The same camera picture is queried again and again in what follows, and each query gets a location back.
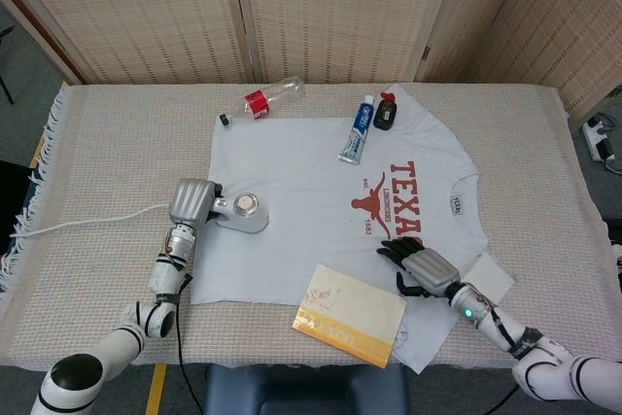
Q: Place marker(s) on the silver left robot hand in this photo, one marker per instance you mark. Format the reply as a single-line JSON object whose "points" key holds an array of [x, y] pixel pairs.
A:
{"points": [[190, 201]]}

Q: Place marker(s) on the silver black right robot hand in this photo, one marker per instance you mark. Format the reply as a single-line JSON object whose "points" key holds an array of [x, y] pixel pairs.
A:
{"points": [[427, 270]]}

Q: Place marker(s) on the white steam iron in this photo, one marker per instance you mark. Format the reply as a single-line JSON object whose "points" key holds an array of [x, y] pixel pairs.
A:
{"points": [[252, 221]]}

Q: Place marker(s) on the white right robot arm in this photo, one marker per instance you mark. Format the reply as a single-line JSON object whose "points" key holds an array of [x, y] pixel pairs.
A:
{"points": [[534, 361]]}

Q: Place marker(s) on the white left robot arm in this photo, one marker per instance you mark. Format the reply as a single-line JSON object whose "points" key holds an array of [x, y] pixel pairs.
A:
{"points": [[162, 279]]}

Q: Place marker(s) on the white Texas Longhorns t-shirt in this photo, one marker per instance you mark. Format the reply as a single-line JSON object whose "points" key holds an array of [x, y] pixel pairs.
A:
{"points": [[301, 201]]}

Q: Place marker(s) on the beige woven table cloth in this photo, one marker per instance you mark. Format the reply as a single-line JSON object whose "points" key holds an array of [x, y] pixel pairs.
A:
{"points": [[121, 152]]}

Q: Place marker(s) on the white yellow lexicon board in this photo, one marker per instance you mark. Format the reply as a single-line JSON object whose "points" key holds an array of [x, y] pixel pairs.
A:
{"points": [[355, 313]]}

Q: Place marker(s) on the black bottle cap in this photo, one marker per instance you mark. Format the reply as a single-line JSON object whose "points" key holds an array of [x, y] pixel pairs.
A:
{"points": [[225, 120]]}

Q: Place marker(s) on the clear bottle with red label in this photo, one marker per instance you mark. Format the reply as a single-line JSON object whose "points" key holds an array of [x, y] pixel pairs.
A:
{"points": [[257, 102]]}

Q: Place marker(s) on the blue white toothpaste tube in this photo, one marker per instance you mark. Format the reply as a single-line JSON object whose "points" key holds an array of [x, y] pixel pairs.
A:
{"points": [[358, 130]]}

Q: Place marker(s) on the small dark brown bottle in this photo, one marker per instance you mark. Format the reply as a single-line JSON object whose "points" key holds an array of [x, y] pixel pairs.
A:
{"points": [[387, 114]]}

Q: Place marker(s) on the woven folding screen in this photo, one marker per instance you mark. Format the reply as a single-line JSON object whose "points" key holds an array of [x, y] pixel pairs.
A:
{"points": [[146, 11]]}

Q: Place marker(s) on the white power strip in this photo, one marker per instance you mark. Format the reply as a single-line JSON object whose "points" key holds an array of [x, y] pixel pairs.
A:
{"points": [[598, 140]]}

